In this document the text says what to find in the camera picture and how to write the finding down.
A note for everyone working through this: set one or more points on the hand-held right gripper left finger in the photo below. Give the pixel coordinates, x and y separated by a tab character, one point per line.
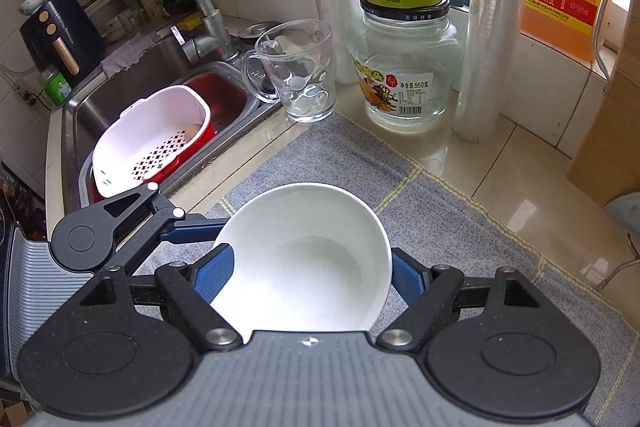
215	272

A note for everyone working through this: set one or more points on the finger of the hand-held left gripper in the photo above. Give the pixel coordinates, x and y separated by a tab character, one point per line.
145	202
190	229

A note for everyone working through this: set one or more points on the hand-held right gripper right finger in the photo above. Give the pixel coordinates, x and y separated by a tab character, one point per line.
407	277

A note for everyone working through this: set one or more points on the large white pink floral bowl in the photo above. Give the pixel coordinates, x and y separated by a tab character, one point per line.
310	257

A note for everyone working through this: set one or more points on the grey checked cloth mat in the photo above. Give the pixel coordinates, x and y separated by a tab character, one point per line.
450	217

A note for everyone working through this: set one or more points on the steel sink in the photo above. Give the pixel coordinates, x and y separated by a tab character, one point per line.
100	107

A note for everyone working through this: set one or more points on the purple cloth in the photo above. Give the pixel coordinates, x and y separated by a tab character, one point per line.
125	57

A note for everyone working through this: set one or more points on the white power strip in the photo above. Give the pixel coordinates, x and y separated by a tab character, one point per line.
25	96

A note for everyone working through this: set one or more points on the black air fryer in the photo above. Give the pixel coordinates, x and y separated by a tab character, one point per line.
65	32

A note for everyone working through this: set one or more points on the clear glass mug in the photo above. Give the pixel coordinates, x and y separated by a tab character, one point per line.
305	77

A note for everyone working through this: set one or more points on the steel sink stopper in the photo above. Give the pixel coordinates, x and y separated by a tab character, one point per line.
257	31

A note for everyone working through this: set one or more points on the glass jar green lid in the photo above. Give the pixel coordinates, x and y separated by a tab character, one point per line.
400	57

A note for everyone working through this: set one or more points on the wooden cutting board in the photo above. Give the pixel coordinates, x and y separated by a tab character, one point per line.
615	132

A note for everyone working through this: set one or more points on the thick plastic wrap roll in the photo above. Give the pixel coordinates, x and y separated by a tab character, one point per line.
492	32

